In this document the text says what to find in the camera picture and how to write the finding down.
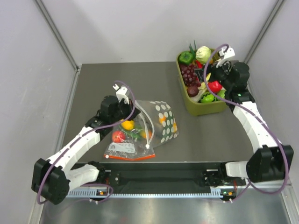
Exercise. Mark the fake green lettuce head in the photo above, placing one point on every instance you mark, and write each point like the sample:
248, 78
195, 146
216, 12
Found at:
221, 93

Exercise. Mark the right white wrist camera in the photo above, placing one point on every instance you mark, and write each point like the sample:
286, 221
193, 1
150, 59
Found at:
225, 54

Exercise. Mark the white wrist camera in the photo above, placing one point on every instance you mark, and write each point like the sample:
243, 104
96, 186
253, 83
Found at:
225, 54
122, 93

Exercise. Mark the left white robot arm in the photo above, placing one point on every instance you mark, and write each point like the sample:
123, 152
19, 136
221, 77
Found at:
54, 177

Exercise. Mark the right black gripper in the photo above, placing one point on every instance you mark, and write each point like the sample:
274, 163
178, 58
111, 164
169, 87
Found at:
212, 70

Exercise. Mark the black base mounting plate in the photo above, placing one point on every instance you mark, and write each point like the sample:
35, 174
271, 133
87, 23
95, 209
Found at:
164, 177

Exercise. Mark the fake green bell pepper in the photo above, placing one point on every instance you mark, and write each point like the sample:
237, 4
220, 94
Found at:
186, 58

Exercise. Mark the fake purple grapes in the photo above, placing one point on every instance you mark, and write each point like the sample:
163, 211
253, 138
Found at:
188, 74

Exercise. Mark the fake purple plum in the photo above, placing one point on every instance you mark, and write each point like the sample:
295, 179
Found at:
192, 91

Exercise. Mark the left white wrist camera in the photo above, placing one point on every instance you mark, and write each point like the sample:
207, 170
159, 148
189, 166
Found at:
122, 93

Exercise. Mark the olive green plastic bin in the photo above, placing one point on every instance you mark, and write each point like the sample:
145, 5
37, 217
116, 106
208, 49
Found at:
197, 99

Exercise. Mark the fake orange mango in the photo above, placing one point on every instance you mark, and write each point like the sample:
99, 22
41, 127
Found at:
143, 133

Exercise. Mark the fake yellow lemon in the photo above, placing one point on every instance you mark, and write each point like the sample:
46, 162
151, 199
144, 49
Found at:
128, 125

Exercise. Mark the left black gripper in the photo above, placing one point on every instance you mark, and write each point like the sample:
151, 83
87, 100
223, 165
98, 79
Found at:
130, 107

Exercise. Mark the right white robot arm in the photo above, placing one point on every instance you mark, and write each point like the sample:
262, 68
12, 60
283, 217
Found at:
271, 160

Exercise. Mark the fake watermelon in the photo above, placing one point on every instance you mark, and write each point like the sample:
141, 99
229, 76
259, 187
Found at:
207, 98

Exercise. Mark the white slotted cable duct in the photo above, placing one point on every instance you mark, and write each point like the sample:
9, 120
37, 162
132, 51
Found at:
100, 193

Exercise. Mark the polka dot zip bag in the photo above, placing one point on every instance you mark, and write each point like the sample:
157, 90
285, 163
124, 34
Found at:
158, 122

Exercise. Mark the clear bag orange zipper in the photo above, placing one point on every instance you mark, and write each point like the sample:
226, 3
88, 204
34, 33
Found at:
130, 149

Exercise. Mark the fake red radish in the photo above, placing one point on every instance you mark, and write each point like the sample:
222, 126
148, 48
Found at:
215, 86

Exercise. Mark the fake red apple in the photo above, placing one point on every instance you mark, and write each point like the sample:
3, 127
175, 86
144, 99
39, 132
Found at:
118, 136

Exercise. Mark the fake green cucumber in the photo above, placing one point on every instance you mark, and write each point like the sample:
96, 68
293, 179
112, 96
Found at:
135, 133

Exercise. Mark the fake pale green cabbage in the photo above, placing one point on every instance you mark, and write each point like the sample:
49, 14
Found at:
203, 54

